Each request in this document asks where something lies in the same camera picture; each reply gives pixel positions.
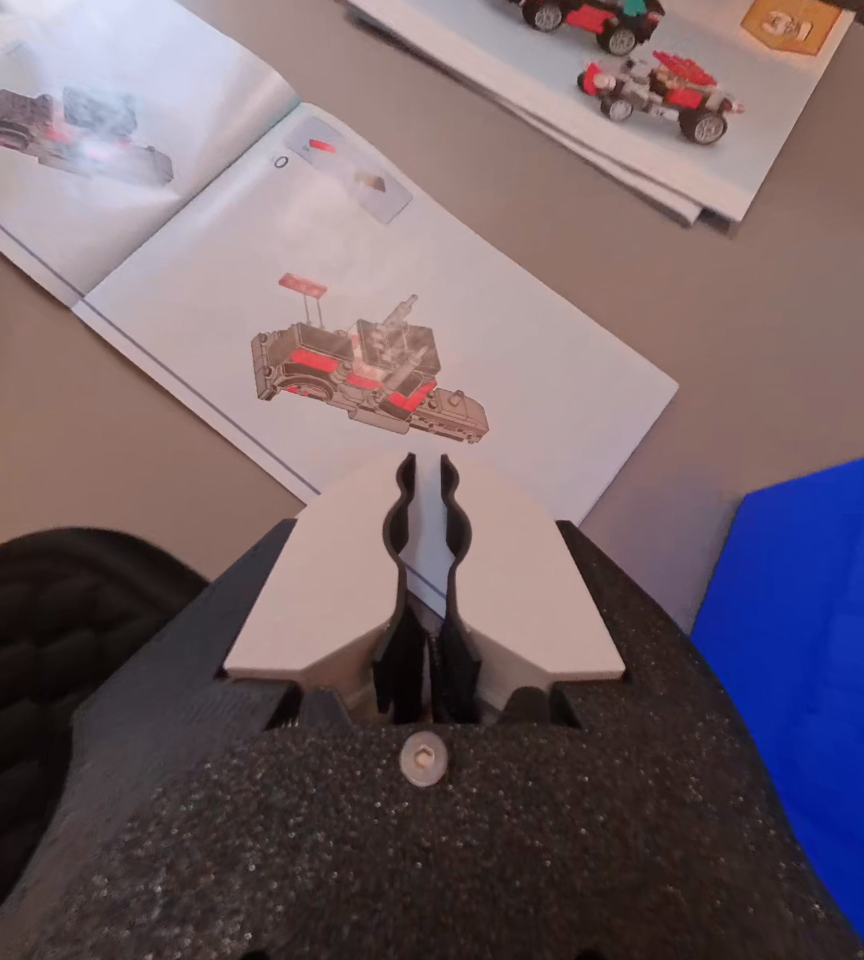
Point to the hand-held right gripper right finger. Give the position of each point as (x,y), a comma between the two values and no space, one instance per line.
(537,592)

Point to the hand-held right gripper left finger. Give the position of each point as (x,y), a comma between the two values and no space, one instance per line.
(319,592)

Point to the blue plastic object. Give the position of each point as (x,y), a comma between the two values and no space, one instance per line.
(814,675)

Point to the open instruction booklet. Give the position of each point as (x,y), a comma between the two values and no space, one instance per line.
(514,337)

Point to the black wrist rest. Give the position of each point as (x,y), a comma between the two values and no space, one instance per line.
(42,675)

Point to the closed instruction booklets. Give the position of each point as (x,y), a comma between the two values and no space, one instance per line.
(702,172)

